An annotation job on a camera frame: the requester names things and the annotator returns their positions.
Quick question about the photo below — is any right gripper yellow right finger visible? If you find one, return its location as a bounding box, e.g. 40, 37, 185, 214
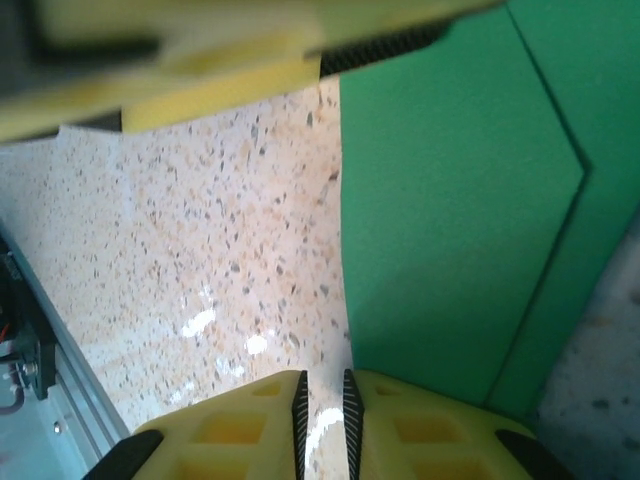
341, 368, 576, 480

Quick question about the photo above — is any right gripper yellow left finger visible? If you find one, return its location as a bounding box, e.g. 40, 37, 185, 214
87, 369, 310, 480

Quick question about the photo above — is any green paper sheet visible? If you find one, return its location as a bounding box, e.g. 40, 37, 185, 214
338, 0, 640, 421

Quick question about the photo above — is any long aluminium mounting rail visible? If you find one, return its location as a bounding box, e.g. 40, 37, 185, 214
0, 214, 134, 480

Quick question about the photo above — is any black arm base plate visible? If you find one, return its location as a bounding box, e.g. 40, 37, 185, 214
0, 232, 57, 401

